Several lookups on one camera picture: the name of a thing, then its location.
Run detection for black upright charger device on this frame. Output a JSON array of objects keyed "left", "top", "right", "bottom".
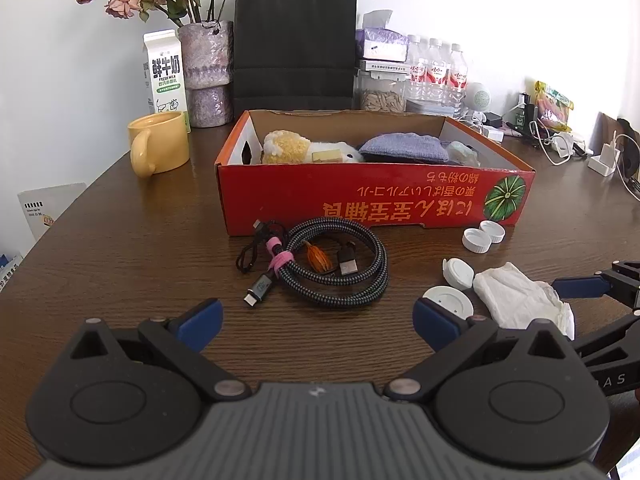
[{"left": 515, "top": 92, "right": 538, "bottom": 128}]

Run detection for translucent plastic bag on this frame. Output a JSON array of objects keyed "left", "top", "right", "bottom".
[{"left": 442, "top": 140, "right": 482, "bottom": 167}]

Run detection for blue grey woven cloth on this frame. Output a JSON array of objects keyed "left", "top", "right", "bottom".
[{"left": 358, "top": 132, "right": 449, "bottom": 163}]

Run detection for black curved stand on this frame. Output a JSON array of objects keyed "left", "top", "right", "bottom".
[{"left": 617, "top": 117, "right": 640, "bottom": 181}]

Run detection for red orange cardboard box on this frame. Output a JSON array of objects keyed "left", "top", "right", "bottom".
[{"left": 215, "top": 109, "right": 536, "bottom": 237}]

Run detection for black paper bag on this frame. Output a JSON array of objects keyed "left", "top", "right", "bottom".
[{"left": 231, "top": 0, "right": 359, "bottom": 111}]

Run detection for white wired earphones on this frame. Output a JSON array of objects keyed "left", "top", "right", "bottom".
[{"left": 455, "top": 112, "right": 488, "bottom": 133}]

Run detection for grey black braided cable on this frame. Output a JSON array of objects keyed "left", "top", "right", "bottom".
[{"left": 244, "top": 216, "right": 390, "bottom": 310}]

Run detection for yellow ceramic mug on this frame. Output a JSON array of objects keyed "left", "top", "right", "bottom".
[{"left": 127, "top": 111, "right": 191, "bottom": 179}]

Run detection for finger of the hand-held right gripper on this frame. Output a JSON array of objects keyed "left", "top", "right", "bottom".
[
  {"left": 572, "top": 310, "right": 640, "bottom": 367},
  {"left": 551, "top": 259, "right": 640, "bottom": 308}
]

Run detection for white paper card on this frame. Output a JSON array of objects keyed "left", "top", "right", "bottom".
[{"left": 17, "top": 182, "right": 88, "bottom": 241}]

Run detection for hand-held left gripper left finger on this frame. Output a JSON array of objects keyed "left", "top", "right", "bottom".
[{"left": 69, "top": 298, "right": 252, "bottom": 403}]

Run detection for purple tissue pack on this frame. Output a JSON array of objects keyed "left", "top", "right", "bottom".
[{"left": 356, "top": 10, "right": 411, "bottom": 61}]

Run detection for white green milk carton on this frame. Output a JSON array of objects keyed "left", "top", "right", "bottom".
[{"left": 143, "top": 30, "right": 190, "bottom": 116}]

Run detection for white crumpled plastic wrapper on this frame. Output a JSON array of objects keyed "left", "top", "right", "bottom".
[{"left": 549, "top": 132, "right": 575, "bottom": 158}]

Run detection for pale printed tin box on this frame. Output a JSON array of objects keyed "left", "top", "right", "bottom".
[{"left": 406, "top": 97, "right": 457, "bottom": 117}]

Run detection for white robot speaker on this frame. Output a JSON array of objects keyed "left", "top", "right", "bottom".
[{"left": 464, "top": 81, "right": 493, "bottom": 123}]

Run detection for blue printed booklets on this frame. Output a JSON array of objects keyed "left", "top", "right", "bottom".
[{"left": 0, "top": 252, "right": 25, "bottom": 293}]

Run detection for yellow white plush alpaca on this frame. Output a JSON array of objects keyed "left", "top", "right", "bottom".
[{"left": 261, "top": 130, "right": 365, "bottom": 165}]

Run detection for small orange hair clip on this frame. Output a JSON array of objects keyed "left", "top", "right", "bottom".
[{"left": 304, "top": 241, "right": 332, "bottom": 272}]

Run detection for purple white mottled vase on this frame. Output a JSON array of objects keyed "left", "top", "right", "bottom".
[{"left": 177, "top": 21, "right": 235, "bottom": 128}]

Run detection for flat white box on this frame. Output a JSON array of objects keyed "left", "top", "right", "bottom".
[{"left": 358, "top": 59, "right": 408, "bottom": 72}]

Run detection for white tissue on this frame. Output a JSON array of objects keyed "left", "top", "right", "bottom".
[{"left": 472, "top": 261, "right": 576, "bottom": 339}]

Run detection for large white plastic cap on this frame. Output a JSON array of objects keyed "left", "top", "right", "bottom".
[{"left": 422, "top": 285, "right": 475, "bottom": 322}]

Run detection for brown wooden board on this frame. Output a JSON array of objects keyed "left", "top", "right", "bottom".
[{"left": 594, "top": 111, "right": 623, "bottom": 153}]

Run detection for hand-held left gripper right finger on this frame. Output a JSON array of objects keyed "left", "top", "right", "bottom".
[{"left": 383, "top": 297, "right": 569, "bottom": 403}]

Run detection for yellow pink snack bag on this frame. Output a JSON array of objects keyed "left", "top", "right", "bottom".
[{"left": 534, "top": 81, "right": 575, "bottom": 131}]

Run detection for clear container of seeds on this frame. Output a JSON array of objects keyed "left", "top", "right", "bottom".
[{"left": 354, "top": 71, "right": 408, "bottom": 113}]

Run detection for white charger dock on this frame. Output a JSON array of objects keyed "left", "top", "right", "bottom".
[{"left": 587, "top": 129, "right": 621, "bottom": 177}]

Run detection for thin black cable pink tie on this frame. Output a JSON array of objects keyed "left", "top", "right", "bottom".
[{"left": 236, "top": 218, "right": 296, "bottom": 275}]

